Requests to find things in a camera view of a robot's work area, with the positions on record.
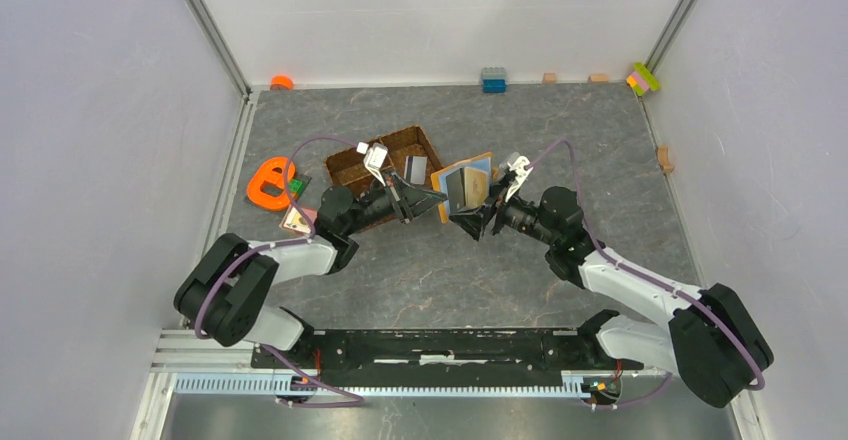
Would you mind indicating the orange round cap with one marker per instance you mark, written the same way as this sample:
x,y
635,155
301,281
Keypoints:
x,y
281,82

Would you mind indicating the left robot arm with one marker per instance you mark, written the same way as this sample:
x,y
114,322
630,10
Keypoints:
x,y
225,295

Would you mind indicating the green toy brick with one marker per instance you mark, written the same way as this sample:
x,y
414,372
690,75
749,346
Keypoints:
x,y
298,185

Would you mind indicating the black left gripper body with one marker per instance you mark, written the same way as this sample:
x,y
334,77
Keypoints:
x,y
400,202

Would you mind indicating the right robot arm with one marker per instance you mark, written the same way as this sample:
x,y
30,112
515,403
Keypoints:
x,y
706,337

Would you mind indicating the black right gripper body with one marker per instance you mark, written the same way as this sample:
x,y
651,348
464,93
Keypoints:
x,y
499,209

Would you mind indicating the aluminium frame rail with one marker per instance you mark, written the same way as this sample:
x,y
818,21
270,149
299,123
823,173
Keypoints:
x,y
213,34

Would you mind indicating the orange letter shaped block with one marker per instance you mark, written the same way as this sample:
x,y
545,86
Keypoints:
x,y
266,189

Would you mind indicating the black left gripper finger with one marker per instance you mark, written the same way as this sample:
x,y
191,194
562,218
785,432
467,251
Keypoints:
x,y
418,204
408,192

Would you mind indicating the grey card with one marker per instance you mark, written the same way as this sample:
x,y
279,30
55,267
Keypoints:
x,y
415,169

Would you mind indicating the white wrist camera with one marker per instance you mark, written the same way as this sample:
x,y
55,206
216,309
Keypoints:
x,y
374,157
514,171

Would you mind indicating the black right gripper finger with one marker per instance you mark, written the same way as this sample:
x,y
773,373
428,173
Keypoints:
x,y
498,191
473,221

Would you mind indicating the pink card on table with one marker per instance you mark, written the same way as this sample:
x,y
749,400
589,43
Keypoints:
x,y
294,221

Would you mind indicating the curved wooden block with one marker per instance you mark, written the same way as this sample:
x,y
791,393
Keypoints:
x,y
664,159

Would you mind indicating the blue grey toy bricks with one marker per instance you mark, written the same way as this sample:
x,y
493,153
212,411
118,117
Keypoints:
x,y
493,80

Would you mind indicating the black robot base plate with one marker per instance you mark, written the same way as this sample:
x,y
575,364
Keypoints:
x,y
520,357

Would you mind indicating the yellow leather card holder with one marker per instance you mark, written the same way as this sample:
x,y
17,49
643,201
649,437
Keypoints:
x,y
482,162

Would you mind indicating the blue cards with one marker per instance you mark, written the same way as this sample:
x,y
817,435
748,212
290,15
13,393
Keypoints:
x,y
466,188

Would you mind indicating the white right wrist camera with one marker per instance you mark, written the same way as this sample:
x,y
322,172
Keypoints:
x,y
514,171

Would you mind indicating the green pink yellow bricks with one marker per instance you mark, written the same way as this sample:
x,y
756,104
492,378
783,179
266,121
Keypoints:
x,y
642,81

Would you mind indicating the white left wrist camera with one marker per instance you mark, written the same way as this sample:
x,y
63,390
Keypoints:
x,y
374,157

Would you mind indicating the small tan wooden block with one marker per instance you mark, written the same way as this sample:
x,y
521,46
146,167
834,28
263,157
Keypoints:
x,y
549,78

